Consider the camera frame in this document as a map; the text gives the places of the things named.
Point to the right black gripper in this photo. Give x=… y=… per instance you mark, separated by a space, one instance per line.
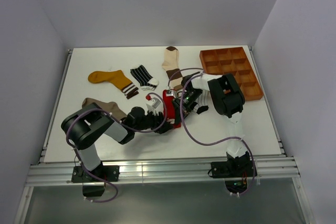
x=177 y=109

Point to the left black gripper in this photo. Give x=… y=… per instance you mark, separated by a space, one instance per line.
x=157 y=120

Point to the red christmas sock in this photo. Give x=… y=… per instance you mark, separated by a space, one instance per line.
x=170 y=110

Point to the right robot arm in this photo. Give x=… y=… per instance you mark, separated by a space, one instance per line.
x=228 y=101

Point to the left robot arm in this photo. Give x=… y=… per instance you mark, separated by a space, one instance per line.
x=84 y=127

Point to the white black striped sock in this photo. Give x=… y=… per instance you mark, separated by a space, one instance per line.
x=202 y=103

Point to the taupe sock maroon stripes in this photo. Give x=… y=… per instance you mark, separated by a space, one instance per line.
x=110 y=107

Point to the navy white striped sock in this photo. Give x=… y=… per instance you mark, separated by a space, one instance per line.
x=142 y=76

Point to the cream brown block sock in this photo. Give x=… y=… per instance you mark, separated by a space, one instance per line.
x=171 y=67

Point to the mustard yellow striped sock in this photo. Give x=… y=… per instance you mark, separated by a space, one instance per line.
x=118 y=79

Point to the orange wooden compartment tray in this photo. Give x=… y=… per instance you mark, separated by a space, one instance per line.
x=234 y=61

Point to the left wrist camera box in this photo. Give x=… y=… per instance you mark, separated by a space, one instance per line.
x=154 y=104

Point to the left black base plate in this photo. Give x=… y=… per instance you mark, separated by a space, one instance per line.
x=109 y=173

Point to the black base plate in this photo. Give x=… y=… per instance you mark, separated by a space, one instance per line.
x=229 y=169
x=109 y=173

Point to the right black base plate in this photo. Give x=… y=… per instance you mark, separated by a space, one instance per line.
x=229 y=169

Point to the aluminium front rail frame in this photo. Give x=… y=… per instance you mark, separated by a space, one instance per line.
x=160 y=171

